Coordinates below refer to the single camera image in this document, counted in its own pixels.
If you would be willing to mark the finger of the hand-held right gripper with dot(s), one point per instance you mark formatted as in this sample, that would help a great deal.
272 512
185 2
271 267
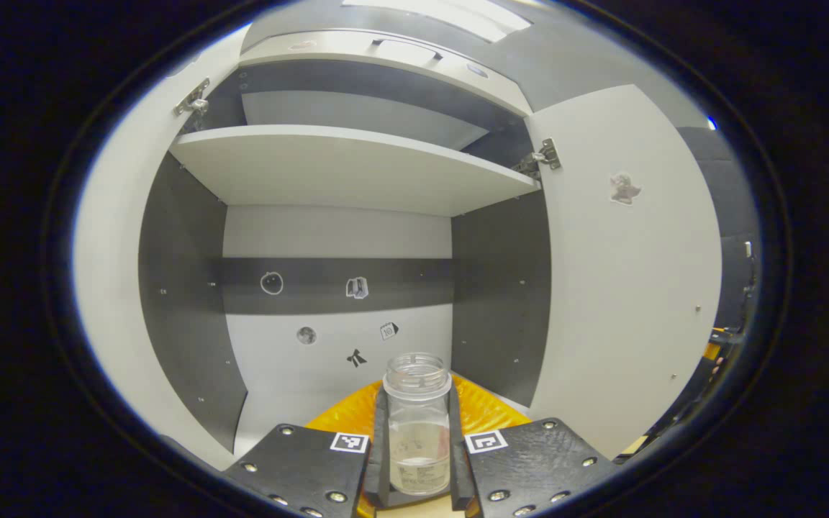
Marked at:
712 351

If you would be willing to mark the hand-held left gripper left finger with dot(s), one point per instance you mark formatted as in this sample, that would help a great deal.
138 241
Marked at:
380 460

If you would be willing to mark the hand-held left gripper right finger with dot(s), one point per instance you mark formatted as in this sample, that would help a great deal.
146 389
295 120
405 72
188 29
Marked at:
457 467

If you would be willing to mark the clear glass bottle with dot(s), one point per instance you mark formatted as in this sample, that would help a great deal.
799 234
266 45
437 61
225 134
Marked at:
418 446

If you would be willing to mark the white cabinet door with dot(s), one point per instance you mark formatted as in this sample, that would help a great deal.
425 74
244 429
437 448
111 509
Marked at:
112 288
623 302

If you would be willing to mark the white cabinet shelf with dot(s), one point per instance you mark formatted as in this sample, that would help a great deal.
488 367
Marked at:
270 417
350 169

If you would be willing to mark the white and grey cabinet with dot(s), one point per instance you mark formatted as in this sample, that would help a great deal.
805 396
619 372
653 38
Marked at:
328 237

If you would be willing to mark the metal door hinge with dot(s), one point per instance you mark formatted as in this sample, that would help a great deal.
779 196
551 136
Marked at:
538 157
193 99

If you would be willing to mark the long ceiling light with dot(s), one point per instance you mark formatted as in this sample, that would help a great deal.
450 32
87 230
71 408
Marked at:
443 14

